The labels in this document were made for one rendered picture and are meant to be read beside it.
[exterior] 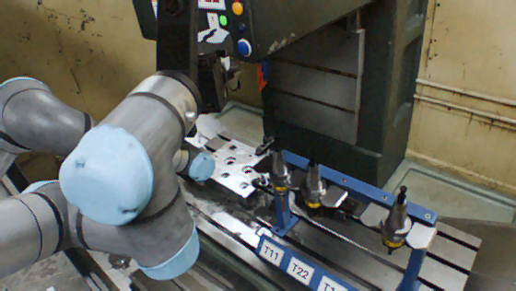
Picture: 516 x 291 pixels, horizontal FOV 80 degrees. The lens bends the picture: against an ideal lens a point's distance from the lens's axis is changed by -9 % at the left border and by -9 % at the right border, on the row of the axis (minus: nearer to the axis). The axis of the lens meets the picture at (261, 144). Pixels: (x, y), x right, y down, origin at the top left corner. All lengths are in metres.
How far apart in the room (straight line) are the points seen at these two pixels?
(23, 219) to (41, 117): 0.35
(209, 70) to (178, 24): 0.07
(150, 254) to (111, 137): 0.14
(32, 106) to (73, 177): 0.44
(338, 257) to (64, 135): 0.83
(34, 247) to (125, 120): 0.16
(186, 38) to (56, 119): 0.37
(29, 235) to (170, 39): 0.25
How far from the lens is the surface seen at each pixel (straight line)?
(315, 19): 0.84
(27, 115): 0.71
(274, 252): 1.07
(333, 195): 0.84
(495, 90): 1.64
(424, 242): 0.78
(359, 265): 1.10
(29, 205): 0.39
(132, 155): 0.28
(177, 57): 0.40
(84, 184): 0.29
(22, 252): 0.38
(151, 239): 0.35
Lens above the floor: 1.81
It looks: 36 degrees down
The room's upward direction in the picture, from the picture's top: 8 degrees counter-clockwise
